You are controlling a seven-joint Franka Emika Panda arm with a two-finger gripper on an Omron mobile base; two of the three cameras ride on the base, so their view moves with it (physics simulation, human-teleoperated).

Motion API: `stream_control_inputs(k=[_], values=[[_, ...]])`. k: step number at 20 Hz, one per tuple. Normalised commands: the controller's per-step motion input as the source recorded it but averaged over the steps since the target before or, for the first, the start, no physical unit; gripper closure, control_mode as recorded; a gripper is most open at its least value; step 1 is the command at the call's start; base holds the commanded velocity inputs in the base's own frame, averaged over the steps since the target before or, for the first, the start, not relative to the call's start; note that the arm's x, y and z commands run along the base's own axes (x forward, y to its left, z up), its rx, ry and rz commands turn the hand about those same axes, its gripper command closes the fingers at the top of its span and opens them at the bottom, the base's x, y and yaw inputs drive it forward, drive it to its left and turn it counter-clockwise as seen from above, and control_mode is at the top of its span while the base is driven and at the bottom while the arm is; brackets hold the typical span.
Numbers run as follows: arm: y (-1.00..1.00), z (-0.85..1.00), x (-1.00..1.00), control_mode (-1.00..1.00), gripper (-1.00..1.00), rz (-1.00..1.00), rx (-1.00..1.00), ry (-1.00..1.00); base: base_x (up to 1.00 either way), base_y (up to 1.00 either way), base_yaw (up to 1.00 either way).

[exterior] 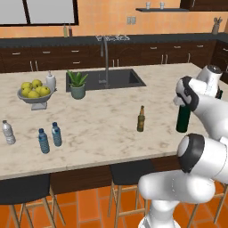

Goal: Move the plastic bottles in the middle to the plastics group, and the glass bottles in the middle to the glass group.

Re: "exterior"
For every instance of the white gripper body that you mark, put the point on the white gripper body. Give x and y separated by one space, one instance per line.
179 100

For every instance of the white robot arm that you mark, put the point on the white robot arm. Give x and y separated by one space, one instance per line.
190 184

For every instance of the dark green glass bottle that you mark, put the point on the dark green glass bottle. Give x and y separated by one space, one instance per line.
219 94
183 120

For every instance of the brown glass bottle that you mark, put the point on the brown glass bottle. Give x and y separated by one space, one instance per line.
141 121

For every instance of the dark sink basin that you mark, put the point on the dark sink basin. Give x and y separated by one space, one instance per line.
118 79

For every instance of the grey sink tap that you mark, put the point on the grey sink tap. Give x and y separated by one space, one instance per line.
106 65

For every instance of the grey pot with tools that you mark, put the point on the grey pot with tools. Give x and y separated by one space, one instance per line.
216 27

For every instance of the black seat wooden stool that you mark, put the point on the black seat wooden stool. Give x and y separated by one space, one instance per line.
23 190
221 205
130 175

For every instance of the pale cup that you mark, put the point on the pale cup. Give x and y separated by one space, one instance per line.
162 5
148 5

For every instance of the green potted plant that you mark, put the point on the green potted plant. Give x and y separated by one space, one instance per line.
77 86

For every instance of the dark wood island panel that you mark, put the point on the dark wood island panel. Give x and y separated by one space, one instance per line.
80 179

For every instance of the dark wood cupboard run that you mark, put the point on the dark wood cupboard run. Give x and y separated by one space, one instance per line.
59 56

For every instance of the blue plastic water bottle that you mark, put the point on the blue plastic water bottle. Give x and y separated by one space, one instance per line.
56 136
44 144

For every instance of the brown condiment bottle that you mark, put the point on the brown condiment bottle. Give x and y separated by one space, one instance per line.
70 30

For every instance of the green condiment bottle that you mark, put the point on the green condiment bottle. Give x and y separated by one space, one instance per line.
65 31

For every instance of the yellow-green apple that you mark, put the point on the yellow-green apple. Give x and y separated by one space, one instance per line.
26 85
25 92
44 91
33 94
37 83

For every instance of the grey fruit bowl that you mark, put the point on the grey fruit bowl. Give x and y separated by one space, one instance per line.
36 101

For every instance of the black framed window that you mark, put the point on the black framed window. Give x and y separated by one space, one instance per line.
38 12

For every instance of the clear plastic water bottle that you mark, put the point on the clear plastic water bottle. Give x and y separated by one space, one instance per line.
8 134

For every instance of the dark wall shelf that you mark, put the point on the dark wall shelf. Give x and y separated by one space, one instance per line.
161 9

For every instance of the grey wall socket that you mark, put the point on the grey wall socket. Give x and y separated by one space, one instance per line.
131 20

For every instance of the dark wood wall cupboard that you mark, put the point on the dark wood wall cupboard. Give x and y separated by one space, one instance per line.
205 4

